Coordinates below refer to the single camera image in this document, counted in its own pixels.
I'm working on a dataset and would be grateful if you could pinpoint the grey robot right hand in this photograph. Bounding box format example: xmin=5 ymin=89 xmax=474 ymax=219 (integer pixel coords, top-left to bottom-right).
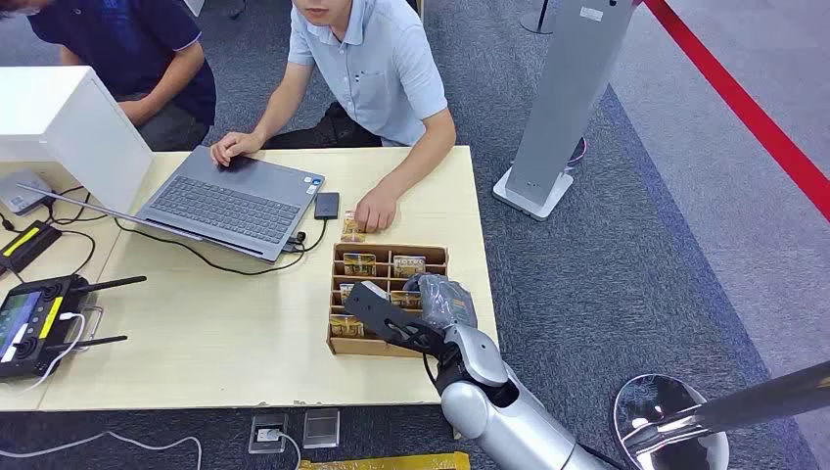
xmin=402 ymin=272 xmax=480 ymax=333

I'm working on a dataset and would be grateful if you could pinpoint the person's right hand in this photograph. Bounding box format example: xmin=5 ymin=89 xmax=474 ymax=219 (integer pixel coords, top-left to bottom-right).
xmin=208 ymin=130 xmax=266 ymax=168

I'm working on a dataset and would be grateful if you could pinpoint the person's left hand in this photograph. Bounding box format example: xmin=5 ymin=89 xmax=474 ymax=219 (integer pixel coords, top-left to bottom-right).
xmin=353 ymin=184 xmax=398 ymax=235

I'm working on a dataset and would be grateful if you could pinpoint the wooden card organizer box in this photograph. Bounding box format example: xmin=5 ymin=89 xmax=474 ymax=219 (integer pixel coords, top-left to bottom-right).
xmin=326 ymin=242 xmax=450 ymax=359

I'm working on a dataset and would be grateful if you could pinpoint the person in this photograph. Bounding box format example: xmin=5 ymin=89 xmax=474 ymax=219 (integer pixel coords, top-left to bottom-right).
xmin=0 ymin=0 xmax=218 ymax=153
xmin=208 ymin=0 xmax=458 ymax=235

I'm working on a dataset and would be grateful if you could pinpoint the black external drive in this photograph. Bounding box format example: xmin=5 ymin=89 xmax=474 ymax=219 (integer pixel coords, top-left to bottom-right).
xmin=314 ymin=191 xmax=341 ymax=221

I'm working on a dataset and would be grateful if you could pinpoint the grey laptop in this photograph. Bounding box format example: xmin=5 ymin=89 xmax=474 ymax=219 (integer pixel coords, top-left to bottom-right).
xmin=17 ymin=145 xmax=327 ymax=264

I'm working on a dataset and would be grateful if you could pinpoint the white box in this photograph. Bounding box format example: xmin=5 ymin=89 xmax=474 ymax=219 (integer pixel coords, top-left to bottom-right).
xmin=0 ymin=65 xmax=156 ymax=215

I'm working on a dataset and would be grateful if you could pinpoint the yellow tape strip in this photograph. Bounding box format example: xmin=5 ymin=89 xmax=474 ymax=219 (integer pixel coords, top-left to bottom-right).
xmin=298 ymin=450 xmax=472 ymax=470

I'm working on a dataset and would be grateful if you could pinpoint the metal floor plate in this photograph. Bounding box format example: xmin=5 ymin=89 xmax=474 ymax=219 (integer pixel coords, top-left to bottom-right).
xmin=301 ymin=408 xmax=342 ymax=450

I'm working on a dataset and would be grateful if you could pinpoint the grey router box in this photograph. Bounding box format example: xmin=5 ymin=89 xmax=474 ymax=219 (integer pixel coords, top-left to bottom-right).
xmin=0 ymin=169 xmax=55 ymax=217

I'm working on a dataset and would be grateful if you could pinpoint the grey standing kiosk pillar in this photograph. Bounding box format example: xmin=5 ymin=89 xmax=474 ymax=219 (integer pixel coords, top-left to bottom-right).
xmin=491 ymin=0 xmax=644 ymax=223

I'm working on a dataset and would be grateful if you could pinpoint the floor power socket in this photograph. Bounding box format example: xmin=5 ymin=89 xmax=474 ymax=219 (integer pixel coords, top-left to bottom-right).
xmin=247 ymin=412 xmax=290 ymax=455

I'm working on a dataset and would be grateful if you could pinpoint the black device with yellow label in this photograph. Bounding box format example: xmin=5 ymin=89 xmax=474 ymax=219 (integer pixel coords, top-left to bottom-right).
xmin=0 ymin=220 xmax=64 ymax=276

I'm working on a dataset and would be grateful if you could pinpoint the chrome stanchion base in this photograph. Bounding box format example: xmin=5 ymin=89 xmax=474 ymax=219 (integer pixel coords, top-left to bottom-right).
xmin=612 ymin=374 xmax=731 ymax=470

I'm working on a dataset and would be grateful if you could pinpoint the dark round stanchion base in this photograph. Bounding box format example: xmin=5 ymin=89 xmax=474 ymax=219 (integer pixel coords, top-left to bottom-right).
xmin=519 ymin=0 xmax=556 ymax=35

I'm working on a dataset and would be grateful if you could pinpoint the black remote controller with antennas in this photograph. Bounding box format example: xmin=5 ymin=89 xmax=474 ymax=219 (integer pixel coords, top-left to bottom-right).
xmin=0 ymin=273 xmax=149 ymax=382

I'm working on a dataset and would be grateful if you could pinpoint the chrome stanchion pole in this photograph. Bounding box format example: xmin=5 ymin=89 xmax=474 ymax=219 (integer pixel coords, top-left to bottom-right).
xmin=622 ymin=360 xmax=830 ymax=455

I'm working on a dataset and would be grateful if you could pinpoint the red barrier belt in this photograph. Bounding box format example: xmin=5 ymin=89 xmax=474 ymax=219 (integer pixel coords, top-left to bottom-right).
xmin=643 ymin=0 xmax=830 ymax=224

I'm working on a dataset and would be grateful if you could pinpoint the black wrist bracket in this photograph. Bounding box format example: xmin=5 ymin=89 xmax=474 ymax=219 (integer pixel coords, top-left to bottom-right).
xmin=343 ymin=281 xmax=448 ymax=357

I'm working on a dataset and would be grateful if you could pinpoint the black laptop cable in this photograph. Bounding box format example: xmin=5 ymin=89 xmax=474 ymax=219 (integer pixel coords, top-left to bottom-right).
xmin=114 ymin=217 xmax=330 ymax=278

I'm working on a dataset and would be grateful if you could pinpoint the black power cable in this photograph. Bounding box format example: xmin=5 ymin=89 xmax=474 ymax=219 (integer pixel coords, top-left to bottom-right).
xmin=0 ymin=185 xmax=109 ymax=277

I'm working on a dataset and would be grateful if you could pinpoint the white usb cable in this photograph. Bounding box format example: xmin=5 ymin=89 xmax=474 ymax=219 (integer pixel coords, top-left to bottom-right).
xmin=19 ymin=311 xmax=87 ymax=394

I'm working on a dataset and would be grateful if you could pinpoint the white floor cable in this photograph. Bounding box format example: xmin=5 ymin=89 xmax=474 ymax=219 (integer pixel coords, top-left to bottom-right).
xmin=0 ymin=430 xmax=302 ymax=470

